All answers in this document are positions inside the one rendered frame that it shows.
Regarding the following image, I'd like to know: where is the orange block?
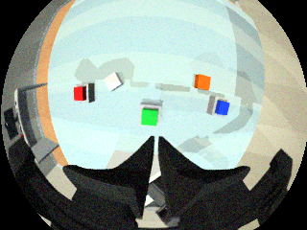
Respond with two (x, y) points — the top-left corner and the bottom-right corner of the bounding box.
(193, 74), (211, 89)

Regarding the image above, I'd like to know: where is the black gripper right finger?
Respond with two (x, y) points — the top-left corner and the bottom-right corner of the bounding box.
(157, 135), (250, 219)

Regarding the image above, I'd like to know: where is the blue button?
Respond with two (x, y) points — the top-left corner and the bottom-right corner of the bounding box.
(206, 96), (230, 118)

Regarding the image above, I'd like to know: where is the green button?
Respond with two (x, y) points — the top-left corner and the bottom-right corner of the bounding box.
(138, 103), (161, 127)

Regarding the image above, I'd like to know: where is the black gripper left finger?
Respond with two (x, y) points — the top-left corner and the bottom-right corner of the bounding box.
(62, 135), (154, 219)

